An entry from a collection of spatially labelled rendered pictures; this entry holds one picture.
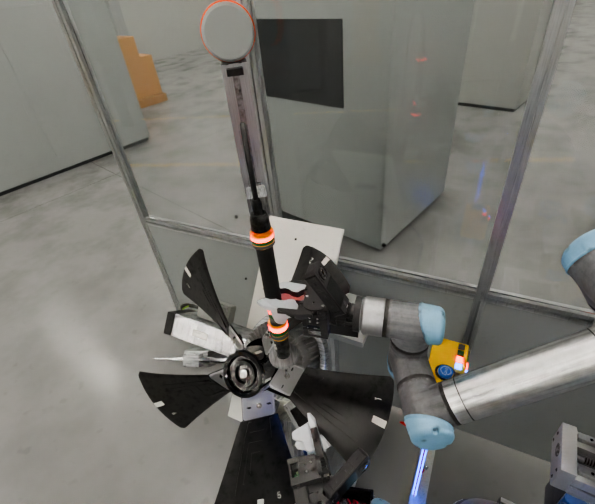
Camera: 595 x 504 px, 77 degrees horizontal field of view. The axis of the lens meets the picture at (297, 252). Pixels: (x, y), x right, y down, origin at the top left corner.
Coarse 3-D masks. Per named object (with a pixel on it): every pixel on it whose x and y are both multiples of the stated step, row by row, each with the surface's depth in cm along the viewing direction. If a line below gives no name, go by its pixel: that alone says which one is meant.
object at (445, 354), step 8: (448, 344) 113; (456, 344) 113; (464, 344) 113; (432, 352) 112; (440, 352) 111; (448, 352) 111; (456, 352) 111; (464, 352) 111; (432, 360) 110; (440, 360) 109; (448, 360) 109; (464, 360) 109; (432, 368) 107; (464, 368) 107
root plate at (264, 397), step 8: (264, 392) 100; (248, 400) 98; (256, 400) 99; (264, 400) 100; (272, 400) 101; (256, 408) 98; (264, 408) 99; (272, 408) 100; (248, 416) 97; (256, 416) 98
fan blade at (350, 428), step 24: (312, 384) 93; (336, 384) 93; (360, 384) 93; (384, 384) 92; (312, 408) 89; (336, 408) 88; (360, 408) 88; (384, 408) 88; (336, 432) 85; (360, 432) 85
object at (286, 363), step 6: (294, 348) 91; (270, 354) 90; (276, 354) 90; (294, 354) 89; (270, 360) 89; (276, 360) 88; (282, 360) 88; (288, 360) 88; (294, 360) 88; (276, 366) 88; (282, 366) 87; (288, 366) 88
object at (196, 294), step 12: (192, 264) 106; (204, 264) 101; (192, 276) 108; (204, 276) 102; (192, 288) 111; (204, 288) 104; (192, 300) 115; (204, 300) 107; (216, 300) 100; (216, 312) 102; (228, 324) 99; (228, 336) 108
